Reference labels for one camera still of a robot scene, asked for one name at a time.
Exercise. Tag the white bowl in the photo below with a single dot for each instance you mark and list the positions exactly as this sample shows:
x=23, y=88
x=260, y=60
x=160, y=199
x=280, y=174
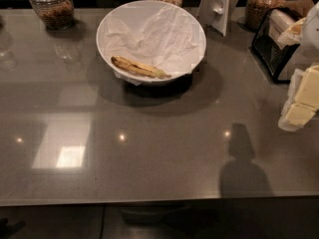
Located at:
x=133, y=15

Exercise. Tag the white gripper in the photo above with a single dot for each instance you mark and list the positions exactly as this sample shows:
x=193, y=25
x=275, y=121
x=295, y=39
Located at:
x=312, y=34

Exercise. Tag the ripe yellow banana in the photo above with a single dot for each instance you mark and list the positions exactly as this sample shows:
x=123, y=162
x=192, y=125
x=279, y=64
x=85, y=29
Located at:
x=138, y=68

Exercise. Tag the brown paper bag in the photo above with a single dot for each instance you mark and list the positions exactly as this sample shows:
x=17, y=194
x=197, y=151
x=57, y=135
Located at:
x=301, y=7

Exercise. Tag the white paper napkin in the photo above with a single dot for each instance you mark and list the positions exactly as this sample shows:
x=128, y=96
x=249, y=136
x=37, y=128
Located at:
x=159, y=37

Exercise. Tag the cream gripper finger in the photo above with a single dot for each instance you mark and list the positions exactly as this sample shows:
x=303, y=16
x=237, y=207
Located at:
x=299, y=115

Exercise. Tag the right glass jar of grains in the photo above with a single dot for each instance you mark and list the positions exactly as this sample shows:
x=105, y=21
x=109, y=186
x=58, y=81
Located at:
x=255, y=10

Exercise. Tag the left glass jar of grains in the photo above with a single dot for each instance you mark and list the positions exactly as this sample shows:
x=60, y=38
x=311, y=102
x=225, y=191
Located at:
x=55, y=14

